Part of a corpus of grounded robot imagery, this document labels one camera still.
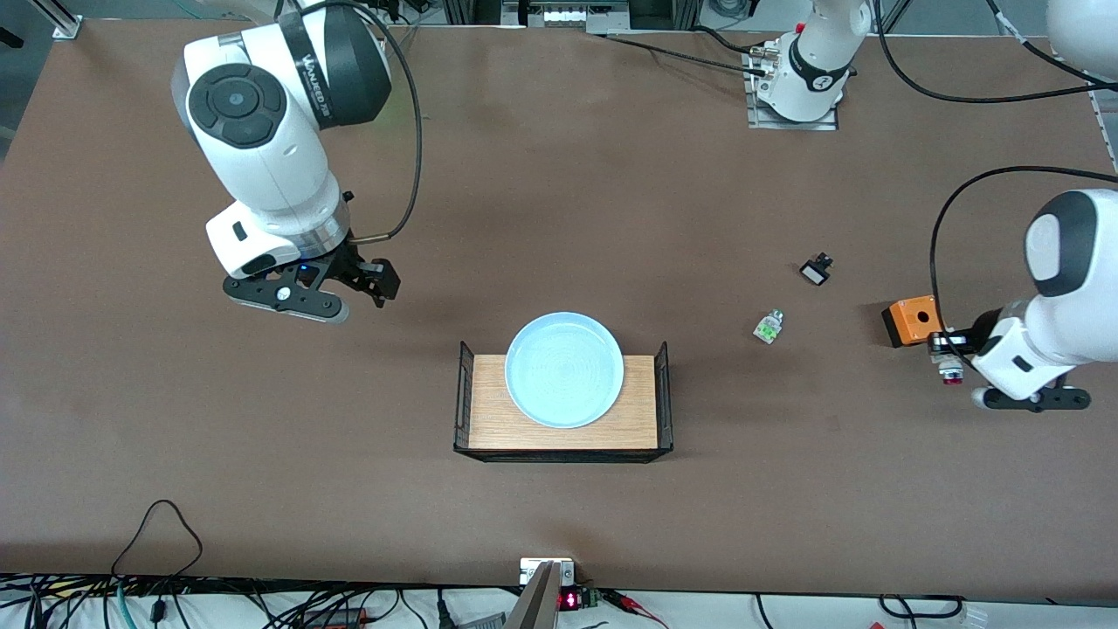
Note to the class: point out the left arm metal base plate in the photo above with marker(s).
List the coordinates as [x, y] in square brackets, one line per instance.
[760, 124]

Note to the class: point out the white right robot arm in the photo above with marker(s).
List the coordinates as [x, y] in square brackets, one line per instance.
[262, 175]

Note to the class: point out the white power strip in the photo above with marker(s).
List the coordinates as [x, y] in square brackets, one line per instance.
[568, 16]

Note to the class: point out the aluminium corner bracket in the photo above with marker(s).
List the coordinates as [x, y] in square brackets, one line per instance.
[68, 28]

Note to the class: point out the small black switch module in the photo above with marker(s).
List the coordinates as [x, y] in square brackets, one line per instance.
[815, 273]

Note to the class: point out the light blue round plate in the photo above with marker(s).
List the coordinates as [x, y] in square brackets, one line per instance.
[563, 376]

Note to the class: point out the silver metal bracket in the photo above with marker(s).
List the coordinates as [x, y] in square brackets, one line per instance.
[528, 572]

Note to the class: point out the red test lead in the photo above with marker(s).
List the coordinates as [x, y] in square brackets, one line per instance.
[622, 599]

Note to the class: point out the circuit board red display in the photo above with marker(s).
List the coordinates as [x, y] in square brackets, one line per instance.
[569, 601]

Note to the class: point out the red push button switch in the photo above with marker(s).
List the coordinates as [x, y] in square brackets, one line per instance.
[950, 376]

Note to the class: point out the orange box with round hole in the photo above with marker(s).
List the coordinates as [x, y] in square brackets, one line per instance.
[913, 321]

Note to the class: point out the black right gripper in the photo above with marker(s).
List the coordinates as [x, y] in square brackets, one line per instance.
[348, 266]

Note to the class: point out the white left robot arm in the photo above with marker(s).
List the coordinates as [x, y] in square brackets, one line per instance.
[1074, 288]

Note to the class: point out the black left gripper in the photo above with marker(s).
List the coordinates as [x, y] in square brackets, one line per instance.
[982, 329]

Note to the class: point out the green push button switch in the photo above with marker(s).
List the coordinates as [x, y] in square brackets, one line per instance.
[769, 328]

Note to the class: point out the grey metal mounting bar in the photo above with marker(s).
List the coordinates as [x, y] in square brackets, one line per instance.
[534, 607]

